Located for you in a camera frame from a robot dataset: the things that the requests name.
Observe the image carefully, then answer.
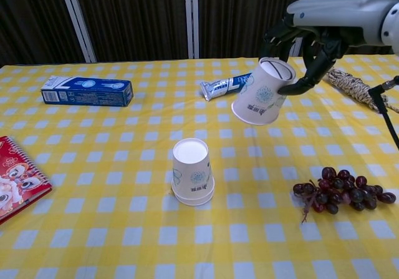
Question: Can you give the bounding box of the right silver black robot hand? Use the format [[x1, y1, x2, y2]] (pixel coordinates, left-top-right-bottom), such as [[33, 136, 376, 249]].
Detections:
[[263, 0, 392, 95]]

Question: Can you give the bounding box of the paper cup black line base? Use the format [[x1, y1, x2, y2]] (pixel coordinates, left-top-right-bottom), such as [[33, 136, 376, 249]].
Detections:
[[231, 57, 297, 126]]

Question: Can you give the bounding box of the paper cup dandelion print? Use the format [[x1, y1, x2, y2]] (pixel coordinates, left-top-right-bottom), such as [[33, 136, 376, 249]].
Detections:
[[171, 138, 215, 199]]

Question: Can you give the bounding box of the dark purple grape bunch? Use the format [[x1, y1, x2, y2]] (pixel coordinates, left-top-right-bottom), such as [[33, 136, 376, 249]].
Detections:
[[292, 166, 397, 224]]

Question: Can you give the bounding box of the paper cup large flower print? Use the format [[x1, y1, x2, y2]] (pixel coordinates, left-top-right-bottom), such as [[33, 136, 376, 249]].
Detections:
[[173, 185, 215, 207]]

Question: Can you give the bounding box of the blue toothpaste box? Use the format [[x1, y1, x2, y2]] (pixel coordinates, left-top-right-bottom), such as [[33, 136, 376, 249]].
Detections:
[[41, 75, 134, 107]]

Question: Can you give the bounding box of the blue white toothpaste tube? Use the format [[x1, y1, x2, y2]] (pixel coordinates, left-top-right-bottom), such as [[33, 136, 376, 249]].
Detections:
[[199, 72, 255, 102]]

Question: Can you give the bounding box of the yellow white checked tablecloth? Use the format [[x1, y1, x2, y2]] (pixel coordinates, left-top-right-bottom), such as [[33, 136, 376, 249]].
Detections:
[[0, 53, 399, 279]]

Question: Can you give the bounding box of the red spiral notebook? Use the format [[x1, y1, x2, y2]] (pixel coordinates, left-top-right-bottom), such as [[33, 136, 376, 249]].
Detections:
[[0, 135, 53, 226]]

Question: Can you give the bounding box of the coiled beige rope bundle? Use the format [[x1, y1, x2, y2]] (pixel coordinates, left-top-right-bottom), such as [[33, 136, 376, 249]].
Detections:
[[325, 69, 399, 114]]

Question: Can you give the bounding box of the right black hand cable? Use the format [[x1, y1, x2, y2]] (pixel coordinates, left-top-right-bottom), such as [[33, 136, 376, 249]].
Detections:
[[367, 75, 399, 150]]

